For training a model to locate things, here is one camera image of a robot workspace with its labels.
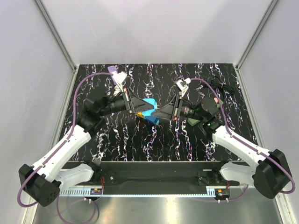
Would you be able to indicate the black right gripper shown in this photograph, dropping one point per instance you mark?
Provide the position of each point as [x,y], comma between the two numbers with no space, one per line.
[171,111]

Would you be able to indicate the green round-hole power strip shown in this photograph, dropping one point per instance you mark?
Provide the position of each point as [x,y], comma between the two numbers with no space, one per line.
[192,122]

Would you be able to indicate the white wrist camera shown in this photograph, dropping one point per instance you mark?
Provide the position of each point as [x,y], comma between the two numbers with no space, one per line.
[120,79]
[183,86]

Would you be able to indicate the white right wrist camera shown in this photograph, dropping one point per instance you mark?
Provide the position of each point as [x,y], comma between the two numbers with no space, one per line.
[183,86]

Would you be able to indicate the yellow cube socket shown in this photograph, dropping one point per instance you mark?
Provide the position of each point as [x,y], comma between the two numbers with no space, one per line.
[139,114]

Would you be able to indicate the purple power strip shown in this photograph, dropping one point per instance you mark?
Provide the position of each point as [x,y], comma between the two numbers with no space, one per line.
[113,70]

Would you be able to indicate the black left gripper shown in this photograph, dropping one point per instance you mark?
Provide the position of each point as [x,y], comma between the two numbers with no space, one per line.
[135,104]

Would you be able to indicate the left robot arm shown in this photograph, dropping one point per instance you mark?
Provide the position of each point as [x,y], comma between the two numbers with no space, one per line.
[44,180]

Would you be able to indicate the white slotted cable duct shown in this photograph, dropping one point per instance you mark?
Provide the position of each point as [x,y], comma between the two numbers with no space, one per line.
[92,192]

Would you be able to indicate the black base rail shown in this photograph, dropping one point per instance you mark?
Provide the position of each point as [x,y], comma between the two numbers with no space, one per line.
[193,173]

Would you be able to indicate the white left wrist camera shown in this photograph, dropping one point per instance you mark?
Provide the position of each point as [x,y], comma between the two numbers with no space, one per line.
[120,79]

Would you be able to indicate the blue cube socket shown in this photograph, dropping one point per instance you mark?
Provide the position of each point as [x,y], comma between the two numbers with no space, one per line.
[152,119]

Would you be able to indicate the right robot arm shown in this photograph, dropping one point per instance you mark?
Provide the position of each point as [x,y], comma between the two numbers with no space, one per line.
[267,171]

